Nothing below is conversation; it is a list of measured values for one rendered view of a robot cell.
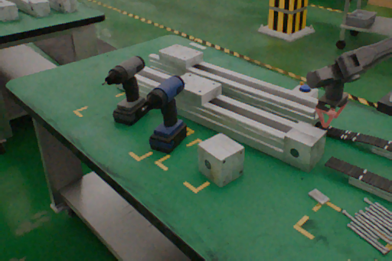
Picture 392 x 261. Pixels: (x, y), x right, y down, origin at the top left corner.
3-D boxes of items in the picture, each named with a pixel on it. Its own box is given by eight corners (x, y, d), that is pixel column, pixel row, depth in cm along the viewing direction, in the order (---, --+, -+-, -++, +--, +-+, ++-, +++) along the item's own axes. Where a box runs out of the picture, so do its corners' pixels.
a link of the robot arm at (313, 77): (363, 76, 119) (352, 50, 121) (331, 83, 114) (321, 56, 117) (341, 89, 129) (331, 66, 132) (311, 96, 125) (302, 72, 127)
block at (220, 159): (249, 171, 118) (250, 144, 113) (220, 187, 111) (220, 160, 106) (227, 154, 124) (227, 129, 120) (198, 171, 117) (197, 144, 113)
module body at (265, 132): (297, 146, 129) (299, 124, 125) (282, 161, 122) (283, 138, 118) (134, 79, 173) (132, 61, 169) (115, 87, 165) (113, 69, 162)
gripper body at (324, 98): (316, 104, 130) (318, 84, 127) (330, 92, 137) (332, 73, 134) (334, 110, 126) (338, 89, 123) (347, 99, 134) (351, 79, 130)
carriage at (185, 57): (204, 66, 172) (203, 52, 169) (186, 75, 164) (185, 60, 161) (177, 57, 180) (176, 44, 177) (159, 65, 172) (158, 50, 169)
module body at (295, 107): (322, 122, 143) (325, 101, 139) (310, 134, 135) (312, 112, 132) (165, 66, 186) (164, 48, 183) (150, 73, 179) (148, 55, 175)
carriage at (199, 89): (221, 100, 144) (221, 83, 141) (201, 112, 136) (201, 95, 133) (189, 88, 153) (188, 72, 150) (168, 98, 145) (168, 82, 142)
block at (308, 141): (326, 153, 126) (330, 128, 122) (308, 172, 117) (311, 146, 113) (301, 142, 131) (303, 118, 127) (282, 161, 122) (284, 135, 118)
